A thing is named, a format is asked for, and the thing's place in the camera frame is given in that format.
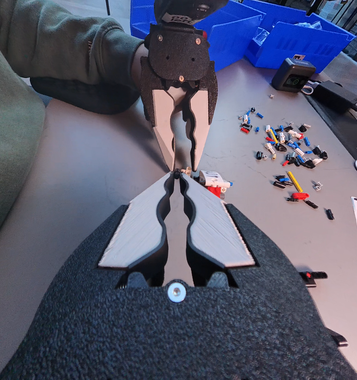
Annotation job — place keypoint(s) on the clear plastic bag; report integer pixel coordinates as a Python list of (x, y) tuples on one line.
[(303, 27)]

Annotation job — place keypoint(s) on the person's left forearm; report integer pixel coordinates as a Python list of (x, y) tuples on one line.
[(65, 47)]

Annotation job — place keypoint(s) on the person's left hand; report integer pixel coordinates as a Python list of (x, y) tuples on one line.
[(138, 62)]

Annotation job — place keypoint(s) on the partly built toy brick vehicle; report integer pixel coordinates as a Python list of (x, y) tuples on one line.
[(312, 276)]

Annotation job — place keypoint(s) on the grey desk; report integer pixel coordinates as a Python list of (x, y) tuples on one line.
[(83, 178)]

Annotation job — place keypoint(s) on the red white black brick subassembly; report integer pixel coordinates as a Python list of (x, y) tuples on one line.
[(213, 181)]

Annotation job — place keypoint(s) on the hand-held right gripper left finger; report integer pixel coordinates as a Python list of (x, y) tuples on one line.
[(134, 234)]

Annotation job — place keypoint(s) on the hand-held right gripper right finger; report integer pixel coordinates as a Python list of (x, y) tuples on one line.
[(220, 234)]

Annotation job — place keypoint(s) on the pile of small toy bricks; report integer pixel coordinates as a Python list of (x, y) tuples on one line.
[(285, 148)]

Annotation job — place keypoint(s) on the short black toy pin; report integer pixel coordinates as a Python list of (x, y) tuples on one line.
[(177, 173)]

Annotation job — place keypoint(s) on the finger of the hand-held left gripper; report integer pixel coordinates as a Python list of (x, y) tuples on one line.
[(162, 113), (200, 116)]

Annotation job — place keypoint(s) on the white three-hole brick connector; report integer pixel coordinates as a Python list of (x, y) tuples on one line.
[(186, 172)]

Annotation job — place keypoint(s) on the black power adapter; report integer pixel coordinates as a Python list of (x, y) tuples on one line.
[(336, 95)]

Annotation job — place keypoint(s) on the short black brick piece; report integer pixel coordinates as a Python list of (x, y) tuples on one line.
[(329, 214)]

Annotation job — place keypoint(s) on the black box device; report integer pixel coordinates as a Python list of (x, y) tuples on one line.
[(292, 74)]

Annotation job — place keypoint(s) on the blue plastic bin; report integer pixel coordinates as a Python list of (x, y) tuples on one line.
[(303, 41), (226, 32)]

